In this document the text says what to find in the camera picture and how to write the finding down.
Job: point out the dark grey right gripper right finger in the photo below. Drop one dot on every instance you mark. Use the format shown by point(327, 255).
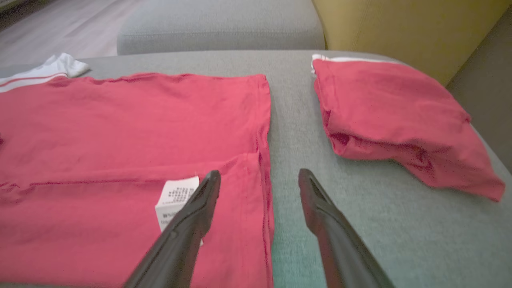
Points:
point(340, 248)

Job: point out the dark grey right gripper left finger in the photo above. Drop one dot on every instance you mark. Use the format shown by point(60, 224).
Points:
point(180, 240)

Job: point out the red jersey with white stripes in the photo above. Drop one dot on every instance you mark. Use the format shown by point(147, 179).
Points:
point(120, 124)

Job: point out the folded red garment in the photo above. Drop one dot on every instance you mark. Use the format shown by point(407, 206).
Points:
point(384, 108)

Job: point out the grey fabric sofa seat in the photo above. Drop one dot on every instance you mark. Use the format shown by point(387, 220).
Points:
point(400, 240)

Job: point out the brown wooden panel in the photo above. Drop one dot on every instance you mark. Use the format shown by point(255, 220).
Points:
point(488, 92)

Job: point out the large grey sofa cushion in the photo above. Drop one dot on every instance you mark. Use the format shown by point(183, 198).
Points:
point(220, 24)

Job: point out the yellow sofa back cushion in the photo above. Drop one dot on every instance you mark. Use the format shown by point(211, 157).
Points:
point(408, 28)

